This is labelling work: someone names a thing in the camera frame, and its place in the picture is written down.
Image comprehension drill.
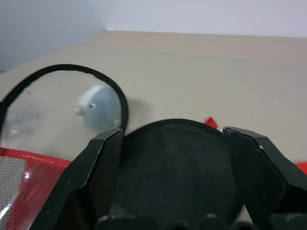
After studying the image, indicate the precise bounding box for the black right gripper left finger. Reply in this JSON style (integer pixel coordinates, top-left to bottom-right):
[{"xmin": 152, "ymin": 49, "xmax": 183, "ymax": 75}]
[{"xmin": 28, "ymin": 128, "xmax": 124, "ymax": 230}]

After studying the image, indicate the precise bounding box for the pale blue round plush charm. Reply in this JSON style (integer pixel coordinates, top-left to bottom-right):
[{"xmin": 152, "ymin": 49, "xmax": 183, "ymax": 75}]
[{"xmin": 73, "ymin": 84, "xmax": 120, "ymax": 132}]

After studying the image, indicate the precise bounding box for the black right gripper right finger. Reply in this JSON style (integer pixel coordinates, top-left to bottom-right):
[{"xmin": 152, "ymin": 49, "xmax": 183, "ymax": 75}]
[{"xmin": 222, "ymin": 126, "xmax": 307, "ymax": 218}]

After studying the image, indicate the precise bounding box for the red bag with black trim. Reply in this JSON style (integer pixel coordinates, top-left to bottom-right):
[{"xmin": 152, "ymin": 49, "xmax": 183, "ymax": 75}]
[{"xmin": 0, "ymin": 63, "xmax": 307, "ymax": 230}]

